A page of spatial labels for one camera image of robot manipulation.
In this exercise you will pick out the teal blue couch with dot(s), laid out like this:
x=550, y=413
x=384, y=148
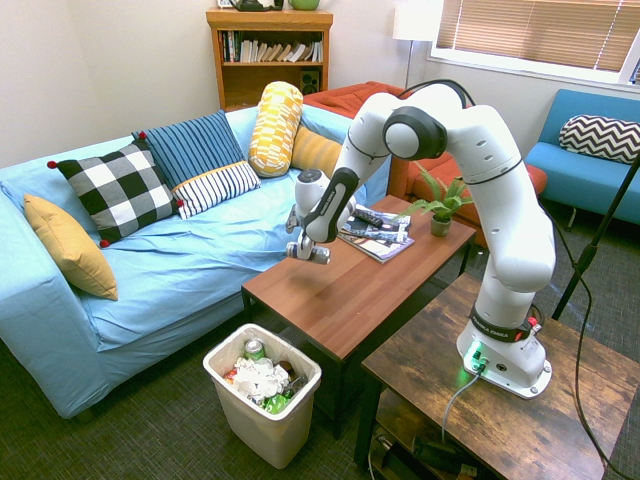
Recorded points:
x=580, y=180

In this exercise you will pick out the green round pot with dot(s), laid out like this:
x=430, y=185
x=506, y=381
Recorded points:
x=304, y=4

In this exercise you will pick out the black white shelf ornament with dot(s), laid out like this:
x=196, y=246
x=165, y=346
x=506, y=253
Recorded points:
x=250, y=4

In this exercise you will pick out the black white checkered pillow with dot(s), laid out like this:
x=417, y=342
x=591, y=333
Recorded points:
x=120, y=192

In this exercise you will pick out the wooden window blinds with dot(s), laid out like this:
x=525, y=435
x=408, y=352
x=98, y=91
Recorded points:
x=540, y=30

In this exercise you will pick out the crumpled white tissue paper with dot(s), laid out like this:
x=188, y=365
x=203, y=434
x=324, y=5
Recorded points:
x=257, y=377

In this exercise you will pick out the small potted fern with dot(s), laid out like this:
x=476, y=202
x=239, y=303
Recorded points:
x=442, y=210

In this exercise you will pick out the mustard striped pillow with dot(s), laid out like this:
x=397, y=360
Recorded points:
x=317, y=150

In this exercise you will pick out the orange sofa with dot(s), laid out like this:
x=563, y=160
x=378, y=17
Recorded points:
x=430, y=180

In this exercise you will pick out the yellow patterned bolster pillow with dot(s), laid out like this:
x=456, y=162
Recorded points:
x=275, y=130

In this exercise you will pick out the black white chevron pillow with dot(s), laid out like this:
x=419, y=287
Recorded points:
x=597, y=137

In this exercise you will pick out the light cover magazine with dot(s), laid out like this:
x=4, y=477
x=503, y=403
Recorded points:
x=382, y=251

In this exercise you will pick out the black remote control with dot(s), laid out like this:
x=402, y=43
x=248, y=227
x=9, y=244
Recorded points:
x=367, y=217

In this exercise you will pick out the light blue sofa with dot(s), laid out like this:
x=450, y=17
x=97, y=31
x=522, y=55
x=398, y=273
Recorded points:
x=200, y=260

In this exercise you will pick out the green drink can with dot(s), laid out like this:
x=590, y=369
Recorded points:
x=254, y=349

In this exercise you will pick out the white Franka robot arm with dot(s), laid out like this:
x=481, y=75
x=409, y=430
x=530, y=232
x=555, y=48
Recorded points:
x=500, y=150

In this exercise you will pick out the green snack wrapper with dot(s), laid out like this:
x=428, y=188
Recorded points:
x=276, y=403

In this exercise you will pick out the wooden bookshelf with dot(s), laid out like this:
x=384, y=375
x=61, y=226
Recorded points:
x=270, y=82

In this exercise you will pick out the small black speaker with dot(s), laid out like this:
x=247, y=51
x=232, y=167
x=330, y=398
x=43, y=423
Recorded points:
x=310, y=81

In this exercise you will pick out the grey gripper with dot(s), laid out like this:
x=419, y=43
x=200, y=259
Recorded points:
x=295, y=220

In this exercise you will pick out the white printed drink can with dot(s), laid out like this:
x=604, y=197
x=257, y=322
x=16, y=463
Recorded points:
x=316, y=255

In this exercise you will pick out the black tripod stand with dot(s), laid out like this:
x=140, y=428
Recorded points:
x=597, y=240

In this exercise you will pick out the red snack wrapper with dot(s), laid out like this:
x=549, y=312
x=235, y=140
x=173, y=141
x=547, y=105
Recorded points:
x=231, y=376

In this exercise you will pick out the blue striped pillow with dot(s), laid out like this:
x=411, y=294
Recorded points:
x=200, y=160

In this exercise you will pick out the white plastic trash bin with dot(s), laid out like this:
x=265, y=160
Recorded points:
x=270, y=435

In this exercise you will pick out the rustic wooden side table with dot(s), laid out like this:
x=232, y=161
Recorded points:
x=525, y=430

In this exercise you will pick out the plain mustard pillow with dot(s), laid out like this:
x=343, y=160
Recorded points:
x=70, y=250

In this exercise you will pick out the wooden coffee table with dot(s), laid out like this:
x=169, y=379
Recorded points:
x=350, y=300

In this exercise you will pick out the white floor lamp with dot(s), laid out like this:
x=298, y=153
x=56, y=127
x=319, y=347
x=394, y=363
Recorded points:
x=417, y=20

